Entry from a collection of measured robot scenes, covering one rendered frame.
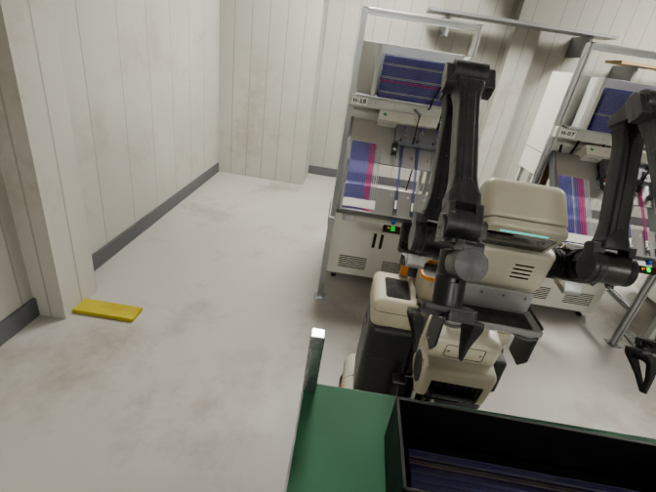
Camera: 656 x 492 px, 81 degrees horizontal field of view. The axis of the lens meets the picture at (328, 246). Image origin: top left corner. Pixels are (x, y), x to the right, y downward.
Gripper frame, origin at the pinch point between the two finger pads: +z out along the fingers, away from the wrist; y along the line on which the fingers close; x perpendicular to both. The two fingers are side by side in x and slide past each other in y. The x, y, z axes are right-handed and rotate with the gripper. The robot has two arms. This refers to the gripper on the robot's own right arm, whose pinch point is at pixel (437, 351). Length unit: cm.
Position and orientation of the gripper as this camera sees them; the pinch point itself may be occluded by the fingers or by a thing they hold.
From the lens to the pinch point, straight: 79.0
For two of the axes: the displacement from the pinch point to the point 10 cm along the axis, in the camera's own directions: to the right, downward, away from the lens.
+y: 9.8, 1.8, -0.2
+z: -1.8, 9.8, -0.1
